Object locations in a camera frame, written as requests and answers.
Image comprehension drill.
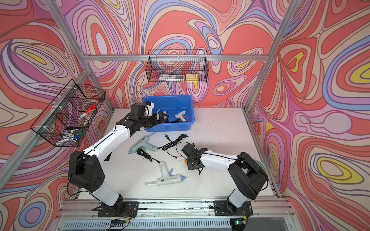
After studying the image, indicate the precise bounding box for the large white blue glue gun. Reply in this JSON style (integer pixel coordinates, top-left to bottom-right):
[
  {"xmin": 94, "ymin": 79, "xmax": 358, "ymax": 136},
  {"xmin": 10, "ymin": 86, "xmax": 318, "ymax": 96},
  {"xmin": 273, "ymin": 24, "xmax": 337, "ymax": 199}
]
[{"xmin": 145, "ymin": 161, "xmax": 186, "ymax": 186}]

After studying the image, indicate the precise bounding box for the clear box in basket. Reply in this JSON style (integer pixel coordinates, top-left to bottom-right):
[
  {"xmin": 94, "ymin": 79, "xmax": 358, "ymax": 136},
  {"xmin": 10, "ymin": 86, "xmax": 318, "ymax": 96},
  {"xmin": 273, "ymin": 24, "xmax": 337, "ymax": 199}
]
[{"xmin": 159, "ymin": 74, "xmax": 186, "ymax": 82}]

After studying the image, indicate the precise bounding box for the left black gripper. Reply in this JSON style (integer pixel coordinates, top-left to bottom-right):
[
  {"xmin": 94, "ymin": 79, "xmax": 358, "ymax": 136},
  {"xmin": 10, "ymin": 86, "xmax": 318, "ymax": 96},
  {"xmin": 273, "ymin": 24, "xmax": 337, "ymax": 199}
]
[{"xmin": 137, "ymin": 110, "xmax": 168, "ymax": 129}]

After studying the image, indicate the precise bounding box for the blue marker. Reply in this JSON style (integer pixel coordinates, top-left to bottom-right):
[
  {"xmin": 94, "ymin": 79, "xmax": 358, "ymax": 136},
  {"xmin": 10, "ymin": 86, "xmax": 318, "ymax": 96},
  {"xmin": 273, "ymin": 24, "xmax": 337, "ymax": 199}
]
[{"xmin": 59, "ymin": 132, "xmax": 81, "ymax": 140}]

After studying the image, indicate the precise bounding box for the green plastic cup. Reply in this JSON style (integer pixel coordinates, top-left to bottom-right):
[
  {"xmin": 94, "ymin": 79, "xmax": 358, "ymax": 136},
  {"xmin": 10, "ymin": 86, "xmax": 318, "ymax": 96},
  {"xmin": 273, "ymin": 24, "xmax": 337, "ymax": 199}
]
[{"xmin": 254, "ymin": 159, "xmax": 266, "ymax": 174}]

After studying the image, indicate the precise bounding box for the yellow block in basket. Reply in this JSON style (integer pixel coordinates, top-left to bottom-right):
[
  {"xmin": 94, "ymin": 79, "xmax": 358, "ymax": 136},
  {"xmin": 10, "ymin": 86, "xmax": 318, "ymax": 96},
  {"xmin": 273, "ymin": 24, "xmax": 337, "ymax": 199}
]
[{"xmin": 185, "ymin": 74, "xmax": 199, "ymax": 82}]

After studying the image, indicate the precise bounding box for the large mint glue gun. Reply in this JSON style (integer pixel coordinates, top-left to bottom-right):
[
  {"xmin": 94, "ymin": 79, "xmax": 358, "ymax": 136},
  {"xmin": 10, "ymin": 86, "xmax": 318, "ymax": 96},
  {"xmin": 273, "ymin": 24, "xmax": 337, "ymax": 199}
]
[{"xmin": 129, "ymin": 135, "xmax": 158, "ymax": 154}]

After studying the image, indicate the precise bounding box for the white orange glue gun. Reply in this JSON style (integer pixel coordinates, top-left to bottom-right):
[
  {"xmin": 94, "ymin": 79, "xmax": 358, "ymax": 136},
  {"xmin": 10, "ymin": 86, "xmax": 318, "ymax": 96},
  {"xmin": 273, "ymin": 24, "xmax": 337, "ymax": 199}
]
[
  {"xmin": 176, "ymin": 157, "xmax": 188, "ymax": 164},
  {"xmin": 175, "ymin": 110, "xmax": 187, "ymax": 122}
]

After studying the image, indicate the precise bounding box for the red marker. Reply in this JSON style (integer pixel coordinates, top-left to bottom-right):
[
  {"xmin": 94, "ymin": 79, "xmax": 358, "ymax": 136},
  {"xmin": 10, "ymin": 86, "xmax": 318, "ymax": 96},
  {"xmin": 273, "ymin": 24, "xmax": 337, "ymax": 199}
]
[{"xmin": 79, "ymin": 105, "xmax": 97, "ymax": 119}]

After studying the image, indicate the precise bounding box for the black wire basket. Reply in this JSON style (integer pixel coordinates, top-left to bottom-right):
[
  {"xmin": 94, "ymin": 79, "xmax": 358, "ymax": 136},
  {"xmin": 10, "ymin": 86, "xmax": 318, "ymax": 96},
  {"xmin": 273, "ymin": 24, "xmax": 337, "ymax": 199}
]
[
  {"xmin": 145, "ymin": 49, "xmax": 209, "ymax": 82},
  {"xmin": 30, "ymin": 80, "xmax": 106, "ymax": 147}
]

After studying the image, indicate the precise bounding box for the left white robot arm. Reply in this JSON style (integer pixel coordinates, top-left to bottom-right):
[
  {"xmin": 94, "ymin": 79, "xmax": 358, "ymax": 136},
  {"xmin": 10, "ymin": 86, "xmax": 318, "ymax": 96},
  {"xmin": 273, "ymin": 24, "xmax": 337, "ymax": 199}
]
[{"xmin": 68, "ymin": 101, "xmax": 168, "ymax": 207}]

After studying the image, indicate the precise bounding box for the blue plastic storage box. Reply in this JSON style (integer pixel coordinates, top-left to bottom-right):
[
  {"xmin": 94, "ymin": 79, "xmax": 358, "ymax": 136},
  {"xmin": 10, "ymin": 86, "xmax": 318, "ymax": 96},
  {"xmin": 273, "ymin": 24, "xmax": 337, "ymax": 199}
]
[{"xmin": 143, "ymin": 95, "xmax": 195, "ymax": 132}]

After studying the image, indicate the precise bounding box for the black wire basket left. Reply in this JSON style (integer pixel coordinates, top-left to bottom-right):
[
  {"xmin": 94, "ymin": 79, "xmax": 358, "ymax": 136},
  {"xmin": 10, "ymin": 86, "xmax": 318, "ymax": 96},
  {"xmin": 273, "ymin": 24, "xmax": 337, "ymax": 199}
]
[{"xmin": 30, "ymin": 80, "xmax": 106, "ymax": 147}]

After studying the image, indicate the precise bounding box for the black wire basket rear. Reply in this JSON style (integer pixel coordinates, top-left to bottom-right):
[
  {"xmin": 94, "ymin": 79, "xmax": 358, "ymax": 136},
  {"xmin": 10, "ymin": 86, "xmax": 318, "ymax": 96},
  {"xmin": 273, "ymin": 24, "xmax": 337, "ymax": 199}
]
[{"xmin": 145, "ymin": 49, "xmax": 209, "ymax": 82}]

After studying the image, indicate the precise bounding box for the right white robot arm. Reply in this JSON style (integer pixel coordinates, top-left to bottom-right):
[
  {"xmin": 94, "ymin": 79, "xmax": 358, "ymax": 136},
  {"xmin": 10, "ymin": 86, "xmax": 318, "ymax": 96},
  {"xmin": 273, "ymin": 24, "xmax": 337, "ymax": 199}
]
[{"xmin": 181, "ymin": 143, "xmax": 268, "ymax": 212}]

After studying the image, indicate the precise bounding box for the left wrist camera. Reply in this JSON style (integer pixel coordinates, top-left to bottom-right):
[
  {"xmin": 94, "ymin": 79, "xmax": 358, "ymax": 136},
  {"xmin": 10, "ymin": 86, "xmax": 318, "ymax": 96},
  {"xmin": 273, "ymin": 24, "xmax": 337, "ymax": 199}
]
[{"xmin": 145, "ymin": 101, "xmax": 154, "ymax": 116}]

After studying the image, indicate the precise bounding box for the small mint glue gun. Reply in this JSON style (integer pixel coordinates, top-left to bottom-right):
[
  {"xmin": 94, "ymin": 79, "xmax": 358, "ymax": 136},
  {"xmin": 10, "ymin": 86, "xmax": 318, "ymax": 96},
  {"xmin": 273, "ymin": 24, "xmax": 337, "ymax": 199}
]
[{"xmin": 157, "ymin": 109, "xmax": 167, "ymax": 116}]

